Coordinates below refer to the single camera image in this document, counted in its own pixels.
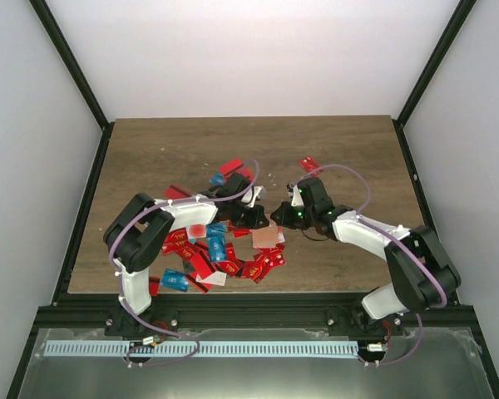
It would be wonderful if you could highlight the pink card holder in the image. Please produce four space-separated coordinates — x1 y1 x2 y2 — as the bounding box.
251 225 279 249

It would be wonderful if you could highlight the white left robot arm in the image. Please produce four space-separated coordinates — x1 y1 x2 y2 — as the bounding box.
103 173 269 336

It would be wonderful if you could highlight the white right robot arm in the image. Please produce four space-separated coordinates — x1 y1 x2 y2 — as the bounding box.
271 177 462 335

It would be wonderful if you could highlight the blue card in pile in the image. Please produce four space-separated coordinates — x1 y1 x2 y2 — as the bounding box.
207 234 227 263

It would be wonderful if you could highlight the white card red dot left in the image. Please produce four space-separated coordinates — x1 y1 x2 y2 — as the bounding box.
186 224 207 239

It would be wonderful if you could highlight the white red card on table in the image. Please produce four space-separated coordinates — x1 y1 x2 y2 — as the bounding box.
277 227 285 243

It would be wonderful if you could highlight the small red card far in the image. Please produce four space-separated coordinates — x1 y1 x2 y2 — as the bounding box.
299 156 319 173

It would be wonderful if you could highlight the red striped card left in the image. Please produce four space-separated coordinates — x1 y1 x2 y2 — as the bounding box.
164 185 191 200

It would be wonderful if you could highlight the blue card near edge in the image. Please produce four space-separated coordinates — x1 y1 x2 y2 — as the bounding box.
161 268 190 293

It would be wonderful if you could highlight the red card near edge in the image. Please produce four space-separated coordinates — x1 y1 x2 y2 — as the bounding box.
149 277 161 297

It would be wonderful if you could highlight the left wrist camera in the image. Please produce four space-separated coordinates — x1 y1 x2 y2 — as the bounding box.
241 185 266 208

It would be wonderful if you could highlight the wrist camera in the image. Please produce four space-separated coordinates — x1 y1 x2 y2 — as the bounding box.
287 182 304 208
241 185 266 208

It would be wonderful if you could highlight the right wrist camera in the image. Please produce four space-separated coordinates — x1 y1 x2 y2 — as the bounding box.
287 182 304 208

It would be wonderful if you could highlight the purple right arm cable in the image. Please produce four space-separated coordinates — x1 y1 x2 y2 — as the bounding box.
293 164 449 367

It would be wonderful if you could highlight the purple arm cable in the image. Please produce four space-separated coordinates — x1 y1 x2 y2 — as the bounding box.
108 158 260 367
293 164 449 367

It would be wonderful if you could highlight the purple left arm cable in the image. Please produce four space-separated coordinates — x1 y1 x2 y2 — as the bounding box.
108 158 260 367

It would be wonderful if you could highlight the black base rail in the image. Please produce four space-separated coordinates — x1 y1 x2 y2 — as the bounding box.
37 290 475 337

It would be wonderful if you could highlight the light blue slotted cable duct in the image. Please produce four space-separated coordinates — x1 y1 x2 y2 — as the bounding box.
43 340 358 359

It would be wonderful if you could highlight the black frame post right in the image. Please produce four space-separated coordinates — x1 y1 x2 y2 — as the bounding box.
395 0 477 127

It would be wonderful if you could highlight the black frame post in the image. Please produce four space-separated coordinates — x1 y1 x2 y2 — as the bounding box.
28 0 109 131
395 0 477 127

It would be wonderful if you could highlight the black frame post left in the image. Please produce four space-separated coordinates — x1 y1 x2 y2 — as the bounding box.
28 0 109 131

